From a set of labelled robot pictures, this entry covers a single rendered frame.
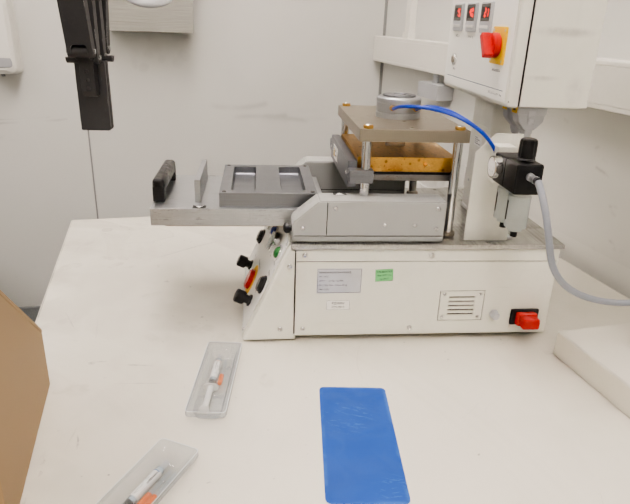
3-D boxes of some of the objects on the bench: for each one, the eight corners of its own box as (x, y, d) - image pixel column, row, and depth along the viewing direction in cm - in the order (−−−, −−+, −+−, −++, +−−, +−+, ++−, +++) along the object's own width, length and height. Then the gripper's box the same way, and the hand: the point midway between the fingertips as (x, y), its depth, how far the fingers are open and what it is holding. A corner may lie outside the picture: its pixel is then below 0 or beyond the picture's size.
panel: (246, 266, 130) (282, 192, 124) (243, 334, 102) (290, 243, 96) (237, 262, 129) (274, 188, 124) (232, 330, 101) (279, 238, 96)
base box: (477, 263, 137) (488, 192, 130) (552, 347, 102) (571, 256, 96) (246, 264, 132) (245, 190, 125) (242, 353, 97) (241, 257, 91)
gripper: (51, -119, 60) (79, 118, 68) (-3, -154, 47) (40, 140, 56) (127, -116, 60) (145, 119, 69) (93, -148, 48) (120, 141, 57)
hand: (94, 95), depth 61 cm, fingers closed
